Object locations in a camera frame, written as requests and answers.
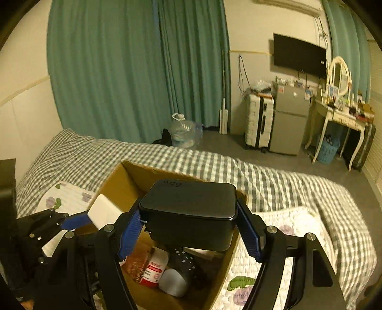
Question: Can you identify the clear plastic bag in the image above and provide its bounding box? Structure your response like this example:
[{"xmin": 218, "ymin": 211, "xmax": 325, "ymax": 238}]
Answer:
[{"xmin": 250, "ymin": 79, "xmax": 274, "ymax": 96}]

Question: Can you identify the dark checked suitcase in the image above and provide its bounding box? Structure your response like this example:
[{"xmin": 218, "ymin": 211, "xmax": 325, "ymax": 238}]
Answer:
[{"xmin": 351, "ymin": 122, "xmax": 377, "ymax": 172}]

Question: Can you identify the white air conditioner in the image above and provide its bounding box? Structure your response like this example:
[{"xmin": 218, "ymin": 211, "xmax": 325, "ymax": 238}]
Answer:
[{"xmin": 253, "ymin": 0, "xmax": 322, "ymax": 14}]

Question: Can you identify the clear water jug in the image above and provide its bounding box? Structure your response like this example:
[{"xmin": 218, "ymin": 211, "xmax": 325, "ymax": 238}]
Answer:
[{"xmin": 168, "ymin": 113, "xmax": 204, "ymax": 150}]

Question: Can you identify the white bottle with red cap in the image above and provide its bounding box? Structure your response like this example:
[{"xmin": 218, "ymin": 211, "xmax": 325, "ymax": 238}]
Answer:
[{"xmin": 140, "ymin": 247, "xmax": 170, "ymax": 288}]

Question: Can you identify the green curtain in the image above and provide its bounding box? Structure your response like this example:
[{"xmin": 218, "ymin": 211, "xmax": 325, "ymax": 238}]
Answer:
[
  {"xmin": 158, "ymin": 0, "xmax": 231, "ymax": 134},
  {"xmin": 322, "ymin": 0, "xmax": 374, "ymax": 99},
  {"xmin": 47, "ymin": 0, "xmax": 164, "ymax": 144}
]

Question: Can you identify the white plastic bottle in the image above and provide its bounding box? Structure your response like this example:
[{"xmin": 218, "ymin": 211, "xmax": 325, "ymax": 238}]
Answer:
[{"xmin": 158, "ymin": 268, "xmax": 189, "ymax": 297}]

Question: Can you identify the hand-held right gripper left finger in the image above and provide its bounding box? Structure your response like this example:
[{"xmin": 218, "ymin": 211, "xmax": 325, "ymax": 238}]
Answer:
[{"xmin": 36, "ymin": 210, "xmax": 142, "ymax": 310}]

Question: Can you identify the red patterned case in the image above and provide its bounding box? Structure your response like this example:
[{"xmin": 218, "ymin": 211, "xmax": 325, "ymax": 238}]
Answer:
[{"xmin": 122, "ymin": 235, "xmax": 150, "ymax": 284}]

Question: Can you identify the brown cardboard box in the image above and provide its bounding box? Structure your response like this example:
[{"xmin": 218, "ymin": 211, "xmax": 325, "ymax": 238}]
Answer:
[{"xmin": 74, "ymin": 160, "xmax": 249, "ymax": 310}]

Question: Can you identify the silver small fridge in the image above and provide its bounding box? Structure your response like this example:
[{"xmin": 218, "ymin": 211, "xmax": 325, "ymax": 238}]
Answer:
[{"xmin": 269, "ymin": 80, "xmax": 313, "ymax": 156}]

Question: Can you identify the oval white vanity mirror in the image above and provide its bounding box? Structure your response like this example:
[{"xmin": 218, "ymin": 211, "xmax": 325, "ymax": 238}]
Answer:
[{"xmin": 328, "ymin": 56, "xmax": 353, "ymax": 98}]

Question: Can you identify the blue plastic basket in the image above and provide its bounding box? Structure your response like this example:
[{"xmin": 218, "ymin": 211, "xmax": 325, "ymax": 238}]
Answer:
[{"xmin": 316, "ymin": 135, "xmax": 341, "ymax": 165}]

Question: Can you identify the white louvered wardrobe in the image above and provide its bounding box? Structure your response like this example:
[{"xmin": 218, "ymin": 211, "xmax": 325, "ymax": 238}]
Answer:
[{"xmin": 366, "ymin": 38, "xmax": 382, "ymax": 181}]

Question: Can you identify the white dressing table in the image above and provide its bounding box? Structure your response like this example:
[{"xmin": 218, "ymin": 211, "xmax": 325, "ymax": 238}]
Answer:
[{"xmin": 304, "ymin": 98, "xmax": 375, "ymax": 172}]

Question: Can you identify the black wall television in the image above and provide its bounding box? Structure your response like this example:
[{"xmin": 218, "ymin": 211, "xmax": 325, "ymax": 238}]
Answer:
[{"xmin": 273, "ymin": 33, "xmax": 328, "ymax": 79}]

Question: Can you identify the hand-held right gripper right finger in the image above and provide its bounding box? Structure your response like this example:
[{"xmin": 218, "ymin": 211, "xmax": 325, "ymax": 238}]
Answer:
[{"xmin": 237, "ymin": 202, "xmax": 347, "ymax": 310}]

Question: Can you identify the white rectangular charger block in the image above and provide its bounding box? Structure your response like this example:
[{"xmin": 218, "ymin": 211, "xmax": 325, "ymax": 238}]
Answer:
[{"xmin": 88, "ymin": 194, "xmax": 122, "ymax": 231}]

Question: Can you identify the green checkered bed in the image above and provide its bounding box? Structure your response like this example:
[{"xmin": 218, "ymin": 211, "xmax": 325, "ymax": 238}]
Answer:
[{"xmin": 15, "ymin": 128, "xmax": 378, "ymax": 305}]

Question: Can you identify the white floral quilt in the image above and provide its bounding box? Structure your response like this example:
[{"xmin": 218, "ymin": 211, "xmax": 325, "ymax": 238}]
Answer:
[{"xmin": 35, "ymin": 181, "xmax": 338, "ymax": 310}]

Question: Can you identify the black bag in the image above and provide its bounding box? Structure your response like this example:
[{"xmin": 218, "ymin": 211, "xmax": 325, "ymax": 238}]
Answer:
[{"xmin": 152, "ymin": 128, "xmax": 173, "ymax": 147}]

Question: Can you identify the black wall cable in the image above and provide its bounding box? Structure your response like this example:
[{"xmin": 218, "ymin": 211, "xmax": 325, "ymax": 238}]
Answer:
[{"xmin": 237, "ymin": 55, "xmax": 252, "ymax": 96}]

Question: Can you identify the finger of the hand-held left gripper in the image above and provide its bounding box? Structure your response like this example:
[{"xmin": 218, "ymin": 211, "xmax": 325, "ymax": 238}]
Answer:
[{"xmin": 16, "ymin": 208, "xmax": 92, "ymax": 239}]

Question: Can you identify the white suitcase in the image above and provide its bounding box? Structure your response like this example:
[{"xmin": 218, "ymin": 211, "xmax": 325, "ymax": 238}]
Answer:
[{"xmin": 244, "ymin": 93, "xmax": 275, "ymax": 150}]

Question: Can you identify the black cylindrical tool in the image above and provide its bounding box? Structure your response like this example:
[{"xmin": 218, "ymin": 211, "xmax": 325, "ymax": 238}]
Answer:
[{"xmin": 166, "ymin": 244, "xmax": 210, "ymax": 287}]

